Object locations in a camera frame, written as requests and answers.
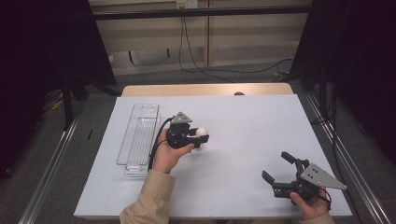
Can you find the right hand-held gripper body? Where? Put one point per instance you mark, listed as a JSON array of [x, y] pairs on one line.
[[311, 183]]

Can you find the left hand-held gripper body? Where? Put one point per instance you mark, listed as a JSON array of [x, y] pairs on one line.
[[179, 137]]

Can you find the white egg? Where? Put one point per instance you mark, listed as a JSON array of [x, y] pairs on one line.
[[202, 132]]

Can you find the clear plastic container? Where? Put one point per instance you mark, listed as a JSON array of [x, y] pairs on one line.
[[138, 140]]

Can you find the person's left hand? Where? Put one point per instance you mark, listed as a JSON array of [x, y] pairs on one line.
[[166, 157]]

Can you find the person's right hand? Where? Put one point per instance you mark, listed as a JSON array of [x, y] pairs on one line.
[[313, 209]]

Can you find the white table cover sheet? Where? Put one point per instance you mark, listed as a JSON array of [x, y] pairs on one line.
[[236, 186]]

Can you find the dark round table grommet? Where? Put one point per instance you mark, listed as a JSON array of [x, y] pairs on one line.
[[239, 93]]

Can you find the small black floor object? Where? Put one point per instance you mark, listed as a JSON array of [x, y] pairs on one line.
[[90, 133]]

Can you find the beige counter cabinet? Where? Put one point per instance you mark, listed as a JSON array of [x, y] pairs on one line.
[[249, 37]]

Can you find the black stand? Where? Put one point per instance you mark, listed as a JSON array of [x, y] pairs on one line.
[[67, 102]]

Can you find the black curtain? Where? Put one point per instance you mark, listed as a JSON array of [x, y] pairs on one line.
[[37, 62], [358, 62]]

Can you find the metal floor rail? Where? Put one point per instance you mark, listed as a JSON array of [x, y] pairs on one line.
[[49, 174], [358, 174]]

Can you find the black horizontal frame bar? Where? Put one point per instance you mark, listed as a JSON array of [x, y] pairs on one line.
[[202, 12]]

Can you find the white wall outlet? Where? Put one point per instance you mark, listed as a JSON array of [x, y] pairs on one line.
[[187, 3]]

